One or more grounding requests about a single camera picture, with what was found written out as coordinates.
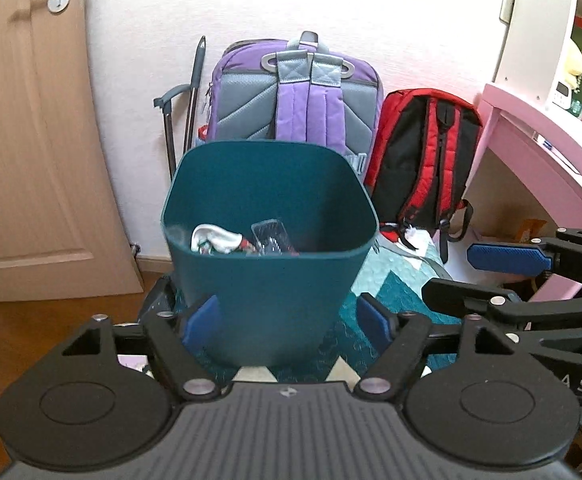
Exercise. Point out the teal plastic bin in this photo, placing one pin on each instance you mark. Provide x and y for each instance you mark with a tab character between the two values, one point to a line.
271	305

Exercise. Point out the clear plastic tray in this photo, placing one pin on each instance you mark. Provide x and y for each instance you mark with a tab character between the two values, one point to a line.
272	235

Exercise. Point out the red black backpack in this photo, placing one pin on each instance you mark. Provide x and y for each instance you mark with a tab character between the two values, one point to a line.
421	160

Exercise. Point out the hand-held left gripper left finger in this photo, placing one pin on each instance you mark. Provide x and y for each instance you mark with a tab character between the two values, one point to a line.
201	322

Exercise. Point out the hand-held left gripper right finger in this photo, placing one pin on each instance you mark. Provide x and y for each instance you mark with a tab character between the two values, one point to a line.
375	320

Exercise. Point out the pink desk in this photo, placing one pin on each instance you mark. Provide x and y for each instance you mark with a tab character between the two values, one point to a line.
521	125

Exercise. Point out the small white device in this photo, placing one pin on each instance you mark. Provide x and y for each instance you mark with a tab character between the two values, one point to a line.
561	92

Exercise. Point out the white wall switch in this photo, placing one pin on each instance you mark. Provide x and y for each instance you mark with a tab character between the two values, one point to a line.
506	7

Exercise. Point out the green white printed bag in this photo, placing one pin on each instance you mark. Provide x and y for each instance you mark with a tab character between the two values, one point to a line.
216	240

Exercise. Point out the silver door lock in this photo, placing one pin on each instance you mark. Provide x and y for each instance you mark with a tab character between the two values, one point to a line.
58	0

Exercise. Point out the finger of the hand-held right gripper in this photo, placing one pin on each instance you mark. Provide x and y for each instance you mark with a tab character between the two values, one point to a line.
451	290
506	256

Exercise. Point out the beige wooden door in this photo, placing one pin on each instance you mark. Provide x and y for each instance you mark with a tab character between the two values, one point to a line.
36	135

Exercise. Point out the white bookshelf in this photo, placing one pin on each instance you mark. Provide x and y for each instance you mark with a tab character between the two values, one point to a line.
536	35

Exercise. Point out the teal white zigzag quilt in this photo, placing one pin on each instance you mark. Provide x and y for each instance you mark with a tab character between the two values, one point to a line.
401	272

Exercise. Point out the orange cardboard box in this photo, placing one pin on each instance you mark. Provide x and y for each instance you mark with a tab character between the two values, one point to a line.
532	230

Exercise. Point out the purple grey backpack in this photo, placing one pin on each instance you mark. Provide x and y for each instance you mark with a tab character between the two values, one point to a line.
296	110

